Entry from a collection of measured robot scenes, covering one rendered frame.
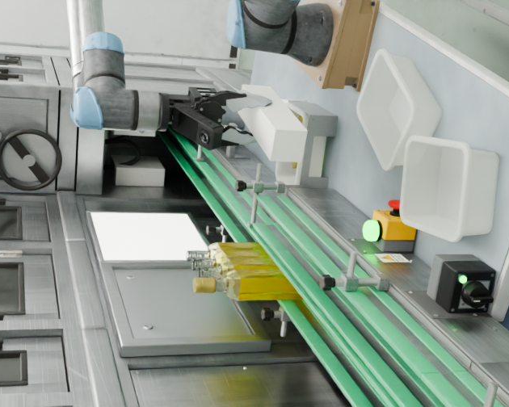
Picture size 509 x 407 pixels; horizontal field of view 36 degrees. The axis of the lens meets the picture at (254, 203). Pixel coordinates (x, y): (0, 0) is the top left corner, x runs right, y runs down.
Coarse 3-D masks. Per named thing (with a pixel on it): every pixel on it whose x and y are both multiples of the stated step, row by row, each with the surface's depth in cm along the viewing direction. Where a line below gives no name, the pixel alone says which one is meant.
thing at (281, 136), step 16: (272, 96) 156; (240, 112) 161; (256, 112) 150; (272, 112) 147; (288, 112) 149; (256, 128) 150; (272, 128) 141; (288, 128) 141; (304, 128) 142; (272, 144) 141; (288, 144) 142; (304, 144) 142; (272, 160) 142; (288, 160) 143
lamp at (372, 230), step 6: (366, 222) 163; (372, 222) 162; (378, 222) 163; (366, 228) 163; (372, 228) 162; (378, 228) 162; (366, 234) 163; (372, 234) 162; (378, 234) 162; (372, 240) 163; (378, 240) 163
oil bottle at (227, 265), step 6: (228, 258) 183; (234, 258) 184; (240, 258) 184; (246, 258) 185; (252, 258) 185; (258, 258) 185; (264, 258) 186; (270, 258) 186; (222, 264) 181; (228, 264) 180; (234, 264) 180; (240, 264) 181; (246, 264) 181; (252, 264) 181; (258, 264) 182; (264, 264) 182; (270, 264) 183; (222, 270) 180; (228, 270) 179; (222, 276) 180
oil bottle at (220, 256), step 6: (222, 252) 188; (228, 252) 188; (234, 252) 188; (240, 252) 189; (246, 252) 189; (252, 252) 190; (258, 252) 190; (264, 252) 191; (216, 258) 185; (222, 258) 185; (216, 264) 185
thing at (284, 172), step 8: (288, 104) 213; (304, 112) 203; (304, 120) 202; (280, 168) 221; (288, 168) 222; (280, 176) 221; (288, 176) 221; (296, 176) 206; (288, 184) 215; (296, 184) 206
